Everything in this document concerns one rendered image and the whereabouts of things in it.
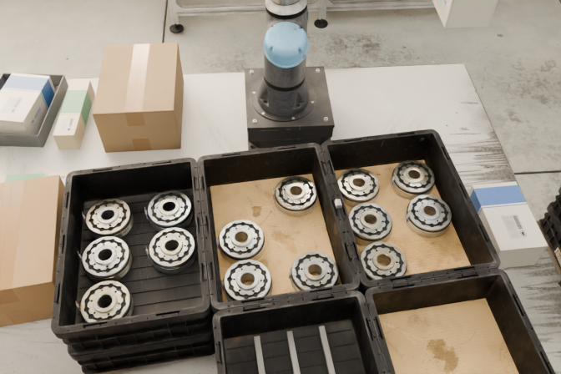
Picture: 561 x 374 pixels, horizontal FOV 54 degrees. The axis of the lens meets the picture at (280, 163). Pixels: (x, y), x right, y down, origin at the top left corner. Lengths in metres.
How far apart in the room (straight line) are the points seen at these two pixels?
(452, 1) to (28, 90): 1.23
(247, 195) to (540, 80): 2.19
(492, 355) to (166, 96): 1.04
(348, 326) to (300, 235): 0.24
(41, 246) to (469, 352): 0.94
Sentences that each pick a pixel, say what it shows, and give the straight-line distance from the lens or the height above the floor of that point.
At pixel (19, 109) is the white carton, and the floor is 0.79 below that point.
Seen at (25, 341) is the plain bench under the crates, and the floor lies 0.70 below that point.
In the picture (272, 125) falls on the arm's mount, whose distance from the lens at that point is 1.57.
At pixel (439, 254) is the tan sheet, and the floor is 0.83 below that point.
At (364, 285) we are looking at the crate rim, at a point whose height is 0.93.
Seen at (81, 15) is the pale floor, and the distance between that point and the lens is 3.55.
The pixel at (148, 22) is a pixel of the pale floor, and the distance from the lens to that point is 3.39.
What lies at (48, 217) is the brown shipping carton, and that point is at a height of 0.86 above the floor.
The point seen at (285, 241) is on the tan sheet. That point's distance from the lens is 1.30.
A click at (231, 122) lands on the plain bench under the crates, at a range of 1.73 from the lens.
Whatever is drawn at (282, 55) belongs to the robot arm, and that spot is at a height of 1.01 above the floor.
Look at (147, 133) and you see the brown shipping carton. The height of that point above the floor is 0.77.
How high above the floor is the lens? 1.93
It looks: 50 degrees down
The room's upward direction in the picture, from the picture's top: 1 degrees clockwise
